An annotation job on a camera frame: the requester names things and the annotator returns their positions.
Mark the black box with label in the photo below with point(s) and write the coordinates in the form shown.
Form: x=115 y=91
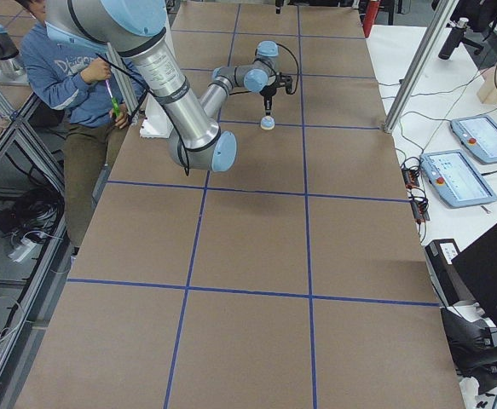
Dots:
x=449 y=287

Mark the teach pendant tablet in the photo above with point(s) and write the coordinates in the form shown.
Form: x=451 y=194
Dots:
x=478 y=134
x=457 y=181

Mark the green handled tool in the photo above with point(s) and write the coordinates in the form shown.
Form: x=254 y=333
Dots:
x=116 y=108

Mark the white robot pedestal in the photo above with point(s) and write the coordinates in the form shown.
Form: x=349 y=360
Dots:
x=156 y=123

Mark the person in blue hoodie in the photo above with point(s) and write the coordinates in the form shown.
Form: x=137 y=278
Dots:
x=94 y=136

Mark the red fire extinguisher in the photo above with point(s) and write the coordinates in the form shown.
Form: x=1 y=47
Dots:
x=372 y=10

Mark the white power strip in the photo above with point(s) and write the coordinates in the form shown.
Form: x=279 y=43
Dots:
x=22 y=250

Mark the aluminium frame post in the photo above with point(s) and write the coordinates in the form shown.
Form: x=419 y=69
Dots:
x=422 y=55

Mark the far teach pendant tablet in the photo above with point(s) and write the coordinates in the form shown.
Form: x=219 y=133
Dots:
x=478 y=134

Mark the aluminium table frame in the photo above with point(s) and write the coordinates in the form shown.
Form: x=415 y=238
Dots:
x=31 y=206

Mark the blue tape strip crosswise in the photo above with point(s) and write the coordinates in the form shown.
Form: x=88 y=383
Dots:
x=313 y=126

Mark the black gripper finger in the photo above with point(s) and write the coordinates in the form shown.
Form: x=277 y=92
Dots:
x=267 y=106

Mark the black water bottle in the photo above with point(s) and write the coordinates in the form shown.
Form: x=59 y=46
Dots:
x=454 y=38

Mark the blue and cream bell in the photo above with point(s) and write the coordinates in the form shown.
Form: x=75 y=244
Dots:
x=267 y=123

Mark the blue tape strip lengthwise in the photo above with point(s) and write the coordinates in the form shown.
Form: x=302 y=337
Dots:
x=307 y=222

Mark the person's hand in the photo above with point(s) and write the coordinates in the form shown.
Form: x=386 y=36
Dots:
x=97 y=70

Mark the near teach pendant tablet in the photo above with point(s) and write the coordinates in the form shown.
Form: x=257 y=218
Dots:
x=457 y=181

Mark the orange black electronics board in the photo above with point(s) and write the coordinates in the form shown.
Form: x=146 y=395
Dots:
x=416 y=194

